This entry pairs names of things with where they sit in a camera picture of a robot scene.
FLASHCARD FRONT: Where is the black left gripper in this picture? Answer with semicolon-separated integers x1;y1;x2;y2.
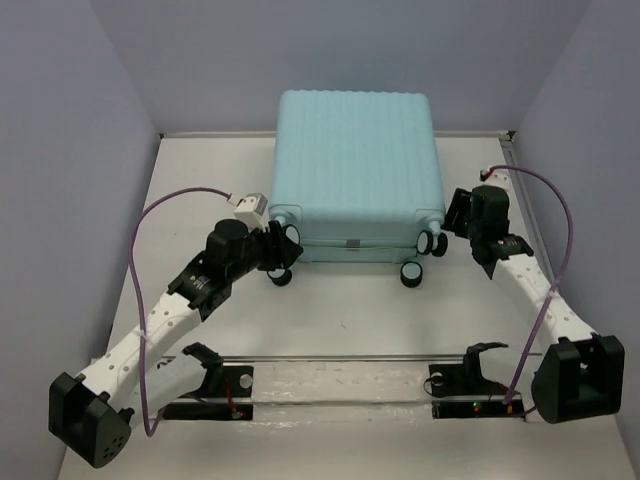
227;221;305;283

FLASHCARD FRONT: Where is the light blue hard-shell suitcase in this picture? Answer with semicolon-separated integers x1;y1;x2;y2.
269;90;448;288

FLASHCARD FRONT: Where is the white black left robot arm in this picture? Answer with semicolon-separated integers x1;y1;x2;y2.
48;219;303;468

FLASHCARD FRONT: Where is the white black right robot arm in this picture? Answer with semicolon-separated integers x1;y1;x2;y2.
443;185;625;424

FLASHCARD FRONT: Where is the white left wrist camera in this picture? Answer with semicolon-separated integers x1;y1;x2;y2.
227;193;269;231

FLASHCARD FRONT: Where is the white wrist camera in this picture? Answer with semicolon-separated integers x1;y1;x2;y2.
480;169;512;191
227;193;269;231

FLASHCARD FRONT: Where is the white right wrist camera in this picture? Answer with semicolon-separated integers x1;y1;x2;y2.
480;169;512;191

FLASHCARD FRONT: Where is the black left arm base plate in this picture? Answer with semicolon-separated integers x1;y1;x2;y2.
162;364;254;422

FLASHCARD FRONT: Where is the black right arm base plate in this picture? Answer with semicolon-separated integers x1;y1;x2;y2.
423;363;527;420

